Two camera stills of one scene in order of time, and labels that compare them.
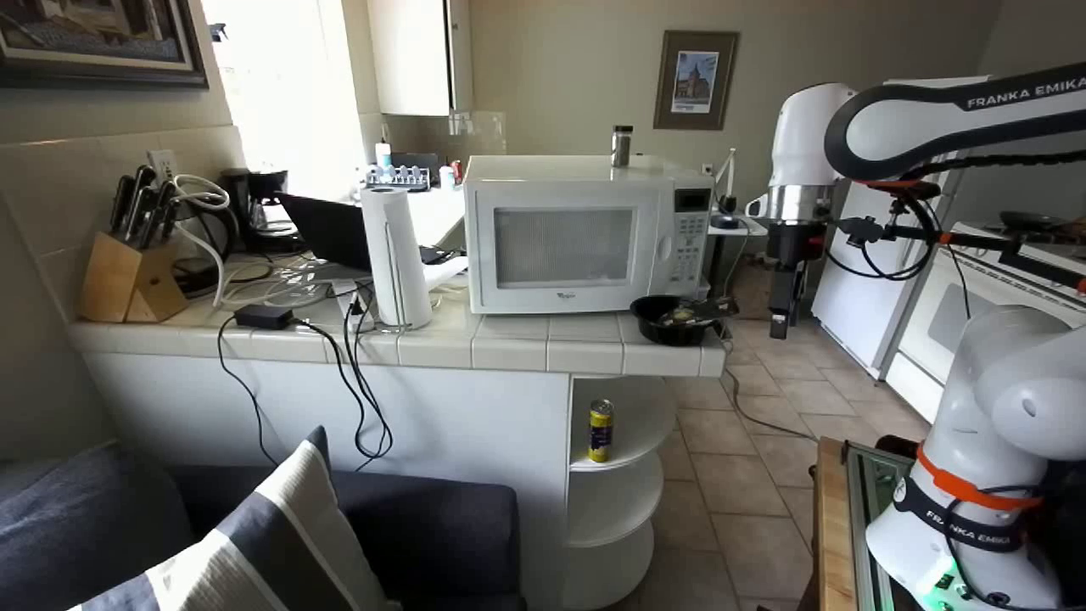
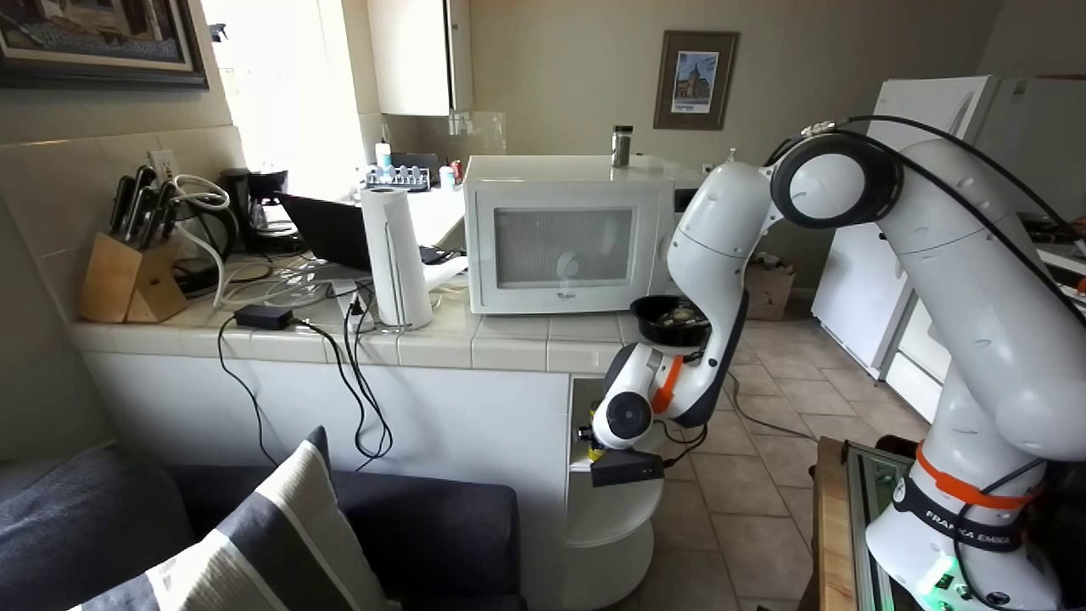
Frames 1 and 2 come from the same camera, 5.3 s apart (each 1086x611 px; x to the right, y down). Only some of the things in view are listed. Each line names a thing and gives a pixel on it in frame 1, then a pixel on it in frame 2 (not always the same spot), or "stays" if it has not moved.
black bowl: x=672 y=317 stays
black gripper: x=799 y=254 to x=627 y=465
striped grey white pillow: x=291 y=546 stays
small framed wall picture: x=693 y=80 stays
